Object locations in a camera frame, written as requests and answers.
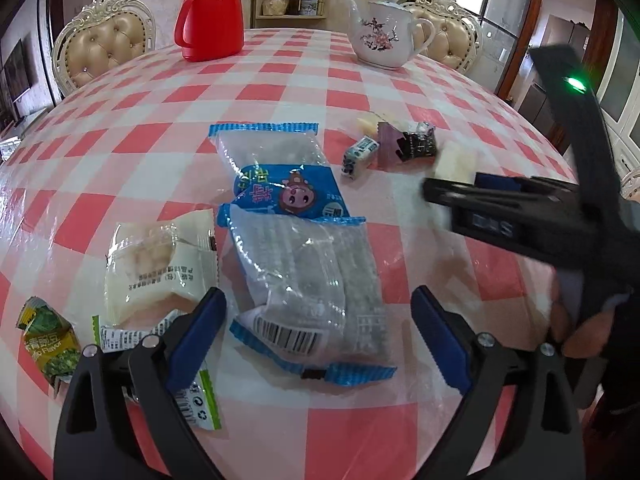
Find white floral teapot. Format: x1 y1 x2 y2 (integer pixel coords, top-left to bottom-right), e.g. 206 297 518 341
345 0 437 70

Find red white checkered tablecloth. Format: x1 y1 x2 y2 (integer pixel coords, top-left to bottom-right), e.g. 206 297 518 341
0 27 606 480

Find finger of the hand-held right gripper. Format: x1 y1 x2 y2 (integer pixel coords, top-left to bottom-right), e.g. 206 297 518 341
474 171 582 197
422 177 501 212

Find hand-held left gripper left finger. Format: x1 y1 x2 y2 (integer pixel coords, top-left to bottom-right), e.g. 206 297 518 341
52 287 227 480

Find black television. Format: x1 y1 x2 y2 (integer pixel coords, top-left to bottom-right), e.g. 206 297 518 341
0 37 33 111

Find purple and black snack packet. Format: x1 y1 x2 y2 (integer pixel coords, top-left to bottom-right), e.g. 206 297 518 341
376 121 437 167

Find glass door cabinet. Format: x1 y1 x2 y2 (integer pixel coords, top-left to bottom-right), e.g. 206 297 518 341
482 0 533 76

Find cream packet of round balls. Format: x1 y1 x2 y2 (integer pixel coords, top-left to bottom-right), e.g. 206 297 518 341
104 210 219 327

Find clear grey snack packet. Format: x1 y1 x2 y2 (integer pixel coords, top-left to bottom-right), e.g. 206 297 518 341
220 202 398 386

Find white packet with green edge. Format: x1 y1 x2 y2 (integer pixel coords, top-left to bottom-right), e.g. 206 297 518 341
91 309 223 432

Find person's right hand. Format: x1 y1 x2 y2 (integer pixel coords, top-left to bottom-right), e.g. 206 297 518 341
550 280 618 361

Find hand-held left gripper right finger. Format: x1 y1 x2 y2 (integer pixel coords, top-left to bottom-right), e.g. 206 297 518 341
410 285 587 480

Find blue cartoon snack packet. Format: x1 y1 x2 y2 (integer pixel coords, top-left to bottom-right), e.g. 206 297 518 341
207 122 351 221

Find green pea snack packet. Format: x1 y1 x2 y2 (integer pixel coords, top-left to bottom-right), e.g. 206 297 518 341
16 296 82 397

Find small cream snack packet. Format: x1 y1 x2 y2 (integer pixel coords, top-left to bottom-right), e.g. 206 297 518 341
356 112 396 136

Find red thermos jug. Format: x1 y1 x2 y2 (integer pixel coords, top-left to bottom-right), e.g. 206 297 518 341
173 0 246 62

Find dark brown cabinet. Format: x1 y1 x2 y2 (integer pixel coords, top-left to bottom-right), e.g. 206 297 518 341
520 14 591 153

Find beige tufted chair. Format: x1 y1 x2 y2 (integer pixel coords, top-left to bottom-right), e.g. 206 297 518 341
51 0 157 98
385 0 483 75

